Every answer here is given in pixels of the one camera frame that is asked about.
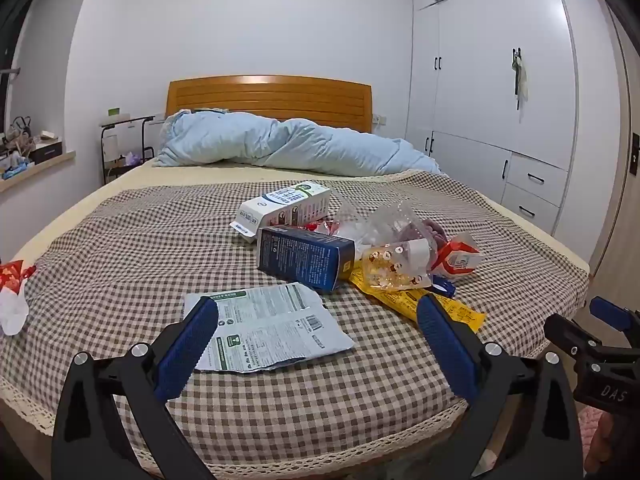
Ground yellow snack wrapper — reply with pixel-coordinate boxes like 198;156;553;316
348;260;487;333

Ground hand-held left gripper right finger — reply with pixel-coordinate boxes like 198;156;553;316
416;294;585;480

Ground black frame side table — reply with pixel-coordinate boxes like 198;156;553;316
99;116;156;183

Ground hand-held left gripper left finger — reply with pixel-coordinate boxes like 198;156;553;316
51;296;221;480

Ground wood-look door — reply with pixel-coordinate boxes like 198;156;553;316
587;0;640;306

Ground white plastic bag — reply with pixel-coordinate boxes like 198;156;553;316
337;220;383;251

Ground white wardrobe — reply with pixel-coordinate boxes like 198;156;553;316
405;0;581;236

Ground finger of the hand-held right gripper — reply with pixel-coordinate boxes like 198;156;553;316
543;313;601;361
589;296;640;333

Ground blue packets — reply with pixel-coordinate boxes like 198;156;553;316
0;157;36;181

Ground silver printed foil packet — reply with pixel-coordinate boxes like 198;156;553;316
182;282;357;375

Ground wooden bed frame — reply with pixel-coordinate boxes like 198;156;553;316
166;75;374;136

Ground light blue duvet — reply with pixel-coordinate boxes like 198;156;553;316
151;109;443;177

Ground dark blue box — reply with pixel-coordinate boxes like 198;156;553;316
256;225;357;293

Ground clear cartoon print bag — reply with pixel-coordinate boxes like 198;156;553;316
360;237;437;292

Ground person's right hand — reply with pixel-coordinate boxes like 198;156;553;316
585;412;621;473

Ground white hanging cloth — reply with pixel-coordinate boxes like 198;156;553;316
511;47;530;123

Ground red white snack bag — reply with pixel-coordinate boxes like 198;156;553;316
431;232;485;278

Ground black box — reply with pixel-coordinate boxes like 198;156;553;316
31;141;64;165

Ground white milk carton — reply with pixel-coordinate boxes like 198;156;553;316
231;181;332;245

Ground dark window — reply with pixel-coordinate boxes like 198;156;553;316
0;0;31;81

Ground red printed white bag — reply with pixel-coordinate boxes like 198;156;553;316
0;259;38;337

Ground brown checkered blanket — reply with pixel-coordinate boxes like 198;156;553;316
0;169;591;478

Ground purple cloth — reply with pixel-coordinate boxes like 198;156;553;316
417;217;451;251

